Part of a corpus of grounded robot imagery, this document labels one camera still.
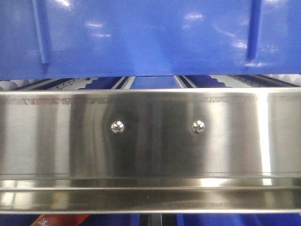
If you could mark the blue plastic bin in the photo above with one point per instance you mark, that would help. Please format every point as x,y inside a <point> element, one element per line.
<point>47,39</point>

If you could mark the stainless steel rack rail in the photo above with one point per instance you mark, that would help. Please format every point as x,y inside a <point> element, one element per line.
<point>59,155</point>

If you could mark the left rail screw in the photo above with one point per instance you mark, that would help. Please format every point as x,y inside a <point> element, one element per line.
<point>117,127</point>

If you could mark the red printed package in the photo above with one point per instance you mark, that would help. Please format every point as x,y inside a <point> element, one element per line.
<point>60,219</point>

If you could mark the rail screw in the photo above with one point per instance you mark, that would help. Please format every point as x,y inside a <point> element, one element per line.
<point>198,126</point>
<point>117,127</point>

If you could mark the right rail screw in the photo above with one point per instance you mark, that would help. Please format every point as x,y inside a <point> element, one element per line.
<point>198,126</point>

